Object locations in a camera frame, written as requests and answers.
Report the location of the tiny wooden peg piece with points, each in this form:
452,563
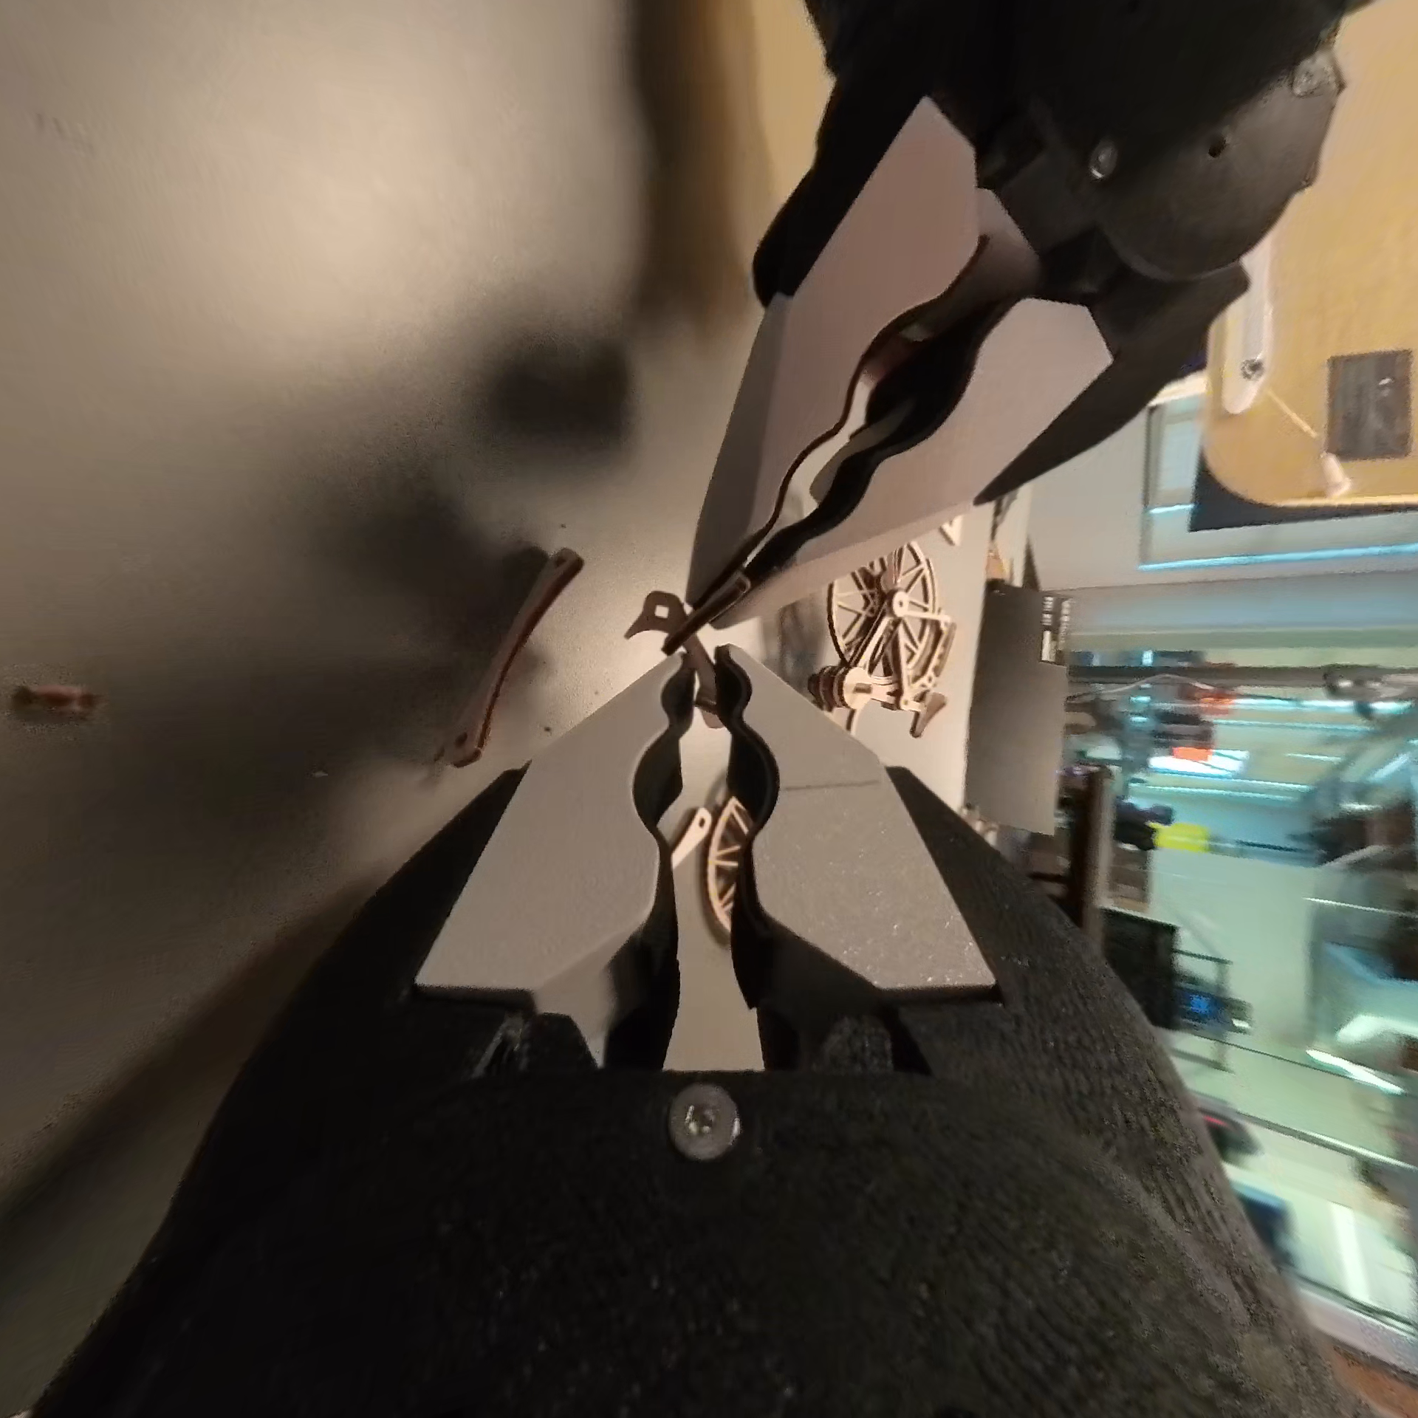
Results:
53,697

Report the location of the dark wall plaque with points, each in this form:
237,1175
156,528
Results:
1371,404

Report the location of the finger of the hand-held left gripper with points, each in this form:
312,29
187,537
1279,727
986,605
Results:
842,277
998,409

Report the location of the wooden bicycle model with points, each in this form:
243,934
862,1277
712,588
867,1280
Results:
886,631

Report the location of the curved wooden strip part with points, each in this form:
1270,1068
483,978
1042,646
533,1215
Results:
511,666

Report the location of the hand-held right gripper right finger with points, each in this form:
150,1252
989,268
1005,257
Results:
876,887

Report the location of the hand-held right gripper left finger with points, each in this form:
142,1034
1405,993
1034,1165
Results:
542,887

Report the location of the small wooden stand assembly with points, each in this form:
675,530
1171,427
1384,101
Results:
656,615

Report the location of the dark model kit box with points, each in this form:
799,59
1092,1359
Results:
1014,710

